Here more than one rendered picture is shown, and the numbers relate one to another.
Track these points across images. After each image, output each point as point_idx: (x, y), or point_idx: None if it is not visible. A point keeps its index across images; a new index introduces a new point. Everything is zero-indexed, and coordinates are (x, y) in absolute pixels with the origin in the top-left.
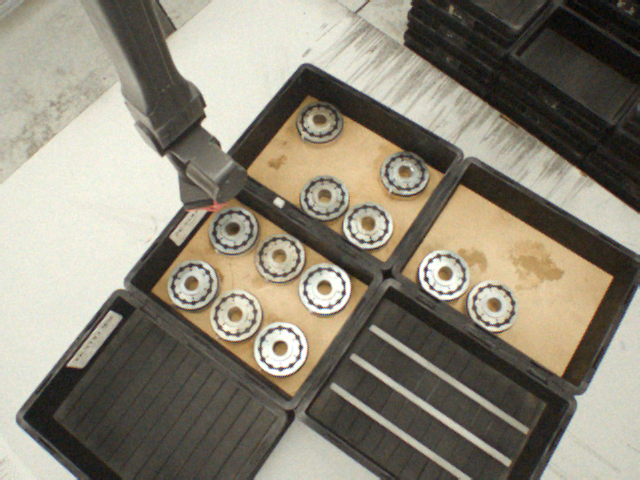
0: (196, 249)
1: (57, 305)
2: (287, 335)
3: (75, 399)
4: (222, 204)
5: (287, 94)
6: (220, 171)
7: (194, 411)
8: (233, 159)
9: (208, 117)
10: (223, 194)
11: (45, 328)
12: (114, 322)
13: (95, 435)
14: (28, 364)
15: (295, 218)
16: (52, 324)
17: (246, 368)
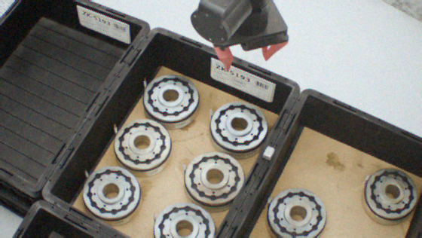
0: (214, 99)
1: (151, 7)
2: (125, 196)
3: (56, 29)
4: (218, 55)
5: (407, 143)
6: (211, 2)
7: (47, 126)
8: (236, 20)
9: (385, 99)
10: (198, 21)
11: (127, 4)
12: (122, 36)
13: (26, 51)
14: (94, 1)
15: (253, 174)
16: (132, 8)
17: (86, 160)
